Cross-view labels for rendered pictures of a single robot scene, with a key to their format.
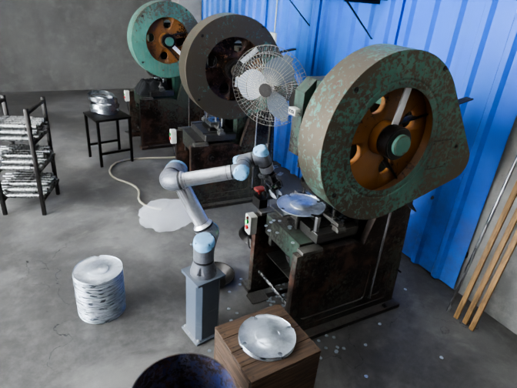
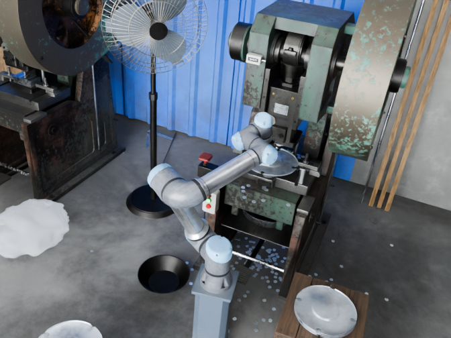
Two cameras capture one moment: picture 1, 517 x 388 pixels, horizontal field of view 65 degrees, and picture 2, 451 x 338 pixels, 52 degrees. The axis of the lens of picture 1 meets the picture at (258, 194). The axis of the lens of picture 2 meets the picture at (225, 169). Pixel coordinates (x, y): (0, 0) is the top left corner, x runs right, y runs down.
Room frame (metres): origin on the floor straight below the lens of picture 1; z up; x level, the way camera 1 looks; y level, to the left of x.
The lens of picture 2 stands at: (0.73, 1.24, 2.06)
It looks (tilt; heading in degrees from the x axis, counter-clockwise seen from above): 33 degrees down; 320
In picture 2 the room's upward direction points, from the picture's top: 6 degrees clockwise
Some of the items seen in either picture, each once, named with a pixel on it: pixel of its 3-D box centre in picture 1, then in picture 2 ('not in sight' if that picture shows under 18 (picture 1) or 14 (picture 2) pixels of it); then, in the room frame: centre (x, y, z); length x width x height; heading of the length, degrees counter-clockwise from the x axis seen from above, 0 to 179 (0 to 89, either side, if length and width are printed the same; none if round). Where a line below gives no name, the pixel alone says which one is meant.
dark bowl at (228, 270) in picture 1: (214, 277); (164, 277); (2.37, 0.27, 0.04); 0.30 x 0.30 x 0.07
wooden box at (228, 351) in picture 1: (264, 362); (317, 335); (1.52, -0.10, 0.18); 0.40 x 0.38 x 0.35; 123
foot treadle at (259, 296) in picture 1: (288, 289); (256, 251); (2.17, -0.25, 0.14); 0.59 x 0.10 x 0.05; 120
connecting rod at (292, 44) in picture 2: not in sight; (292, 64); (2.24, -0.37, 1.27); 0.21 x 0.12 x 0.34; 120
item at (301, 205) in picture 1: (301, 204); (270, 160); (2.18, -0.26, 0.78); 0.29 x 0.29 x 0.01
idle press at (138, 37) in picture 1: (181, 74); not in sight; (5.42, 1.12, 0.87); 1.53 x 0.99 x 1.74; 123
